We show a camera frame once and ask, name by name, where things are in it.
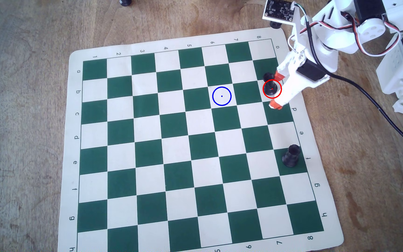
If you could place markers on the camera circuit board module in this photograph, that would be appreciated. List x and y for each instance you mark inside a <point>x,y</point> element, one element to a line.
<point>279,9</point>

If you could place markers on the black chess piece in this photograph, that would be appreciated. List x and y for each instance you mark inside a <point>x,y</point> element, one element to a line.
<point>291,157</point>
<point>125,2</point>
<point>270,87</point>

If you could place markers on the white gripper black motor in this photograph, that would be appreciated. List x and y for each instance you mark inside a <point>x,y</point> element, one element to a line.
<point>297,80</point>

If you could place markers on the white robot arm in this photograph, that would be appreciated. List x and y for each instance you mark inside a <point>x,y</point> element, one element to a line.
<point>402,66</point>

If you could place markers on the green white chessboard mat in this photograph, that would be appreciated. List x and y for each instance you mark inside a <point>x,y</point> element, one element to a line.
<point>187,147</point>

